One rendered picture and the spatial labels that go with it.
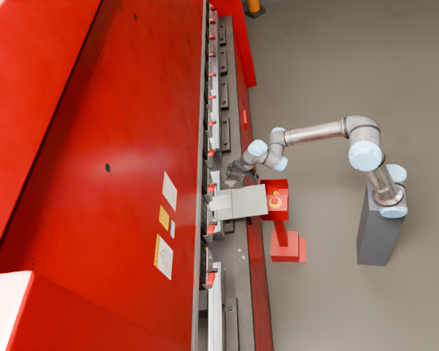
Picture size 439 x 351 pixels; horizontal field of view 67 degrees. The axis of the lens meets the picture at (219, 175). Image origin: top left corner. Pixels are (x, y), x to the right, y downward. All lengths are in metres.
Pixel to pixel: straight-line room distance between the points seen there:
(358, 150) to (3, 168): 1.18
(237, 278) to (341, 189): 1.50
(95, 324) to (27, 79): 0.38
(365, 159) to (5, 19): 1.20
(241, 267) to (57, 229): 1.25
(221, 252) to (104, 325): 1.52
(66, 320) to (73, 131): 0.45
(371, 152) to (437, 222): 1.58
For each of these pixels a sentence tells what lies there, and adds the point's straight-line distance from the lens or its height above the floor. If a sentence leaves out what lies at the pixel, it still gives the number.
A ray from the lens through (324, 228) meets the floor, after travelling 2.73.
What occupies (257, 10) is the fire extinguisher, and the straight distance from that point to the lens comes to 5.15.
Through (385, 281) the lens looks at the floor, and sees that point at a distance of 2.61.
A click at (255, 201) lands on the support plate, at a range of 1.70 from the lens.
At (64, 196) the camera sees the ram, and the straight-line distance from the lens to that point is 0.58.
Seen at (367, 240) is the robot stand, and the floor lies 0.40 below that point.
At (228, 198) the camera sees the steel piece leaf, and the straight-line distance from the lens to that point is 1.74.
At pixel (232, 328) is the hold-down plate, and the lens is 1.60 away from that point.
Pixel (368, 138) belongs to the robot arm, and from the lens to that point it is 1.40.
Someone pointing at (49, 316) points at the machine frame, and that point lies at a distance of 0.21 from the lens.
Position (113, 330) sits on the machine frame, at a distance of 0.26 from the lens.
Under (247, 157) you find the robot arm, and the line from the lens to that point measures 1.51.
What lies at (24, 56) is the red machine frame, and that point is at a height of 2.24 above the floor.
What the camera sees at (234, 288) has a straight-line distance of 1.67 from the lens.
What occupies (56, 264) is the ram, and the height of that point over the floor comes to 2.04.
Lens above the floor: 2.44
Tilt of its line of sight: 51 degrees down
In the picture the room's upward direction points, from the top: 23 degrees counter-clockwise
